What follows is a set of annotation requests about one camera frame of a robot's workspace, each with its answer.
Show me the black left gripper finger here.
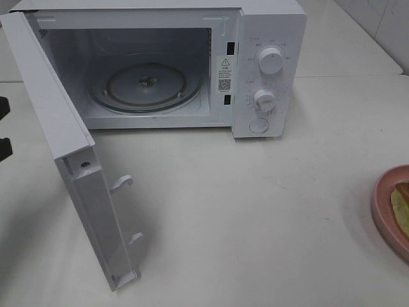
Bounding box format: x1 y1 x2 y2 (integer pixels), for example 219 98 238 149
0 138 13 162
0 96 10 119

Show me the white microwave door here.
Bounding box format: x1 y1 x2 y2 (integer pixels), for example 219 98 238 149
1 12 137 291

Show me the round white door button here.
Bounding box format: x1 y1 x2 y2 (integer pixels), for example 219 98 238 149
249 118 269 134

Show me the white timer knob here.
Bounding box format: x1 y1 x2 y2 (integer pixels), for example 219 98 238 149
253 89 277 113

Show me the pink round plate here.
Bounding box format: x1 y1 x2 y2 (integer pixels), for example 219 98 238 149
371 164 408 263

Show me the white bread sandwich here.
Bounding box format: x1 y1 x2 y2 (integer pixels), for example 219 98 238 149
390 182 408 236

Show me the glass microwave turntable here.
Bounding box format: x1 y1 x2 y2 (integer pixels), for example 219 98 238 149
89 62 203 114

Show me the white warning label sticker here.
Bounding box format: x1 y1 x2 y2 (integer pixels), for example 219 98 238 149
216 56 234 93

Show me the white microwave oven body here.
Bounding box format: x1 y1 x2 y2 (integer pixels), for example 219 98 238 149
8 1 307 138

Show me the upper white power knob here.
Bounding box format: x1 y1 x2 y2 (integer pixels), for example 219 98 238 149
258 47 284 75

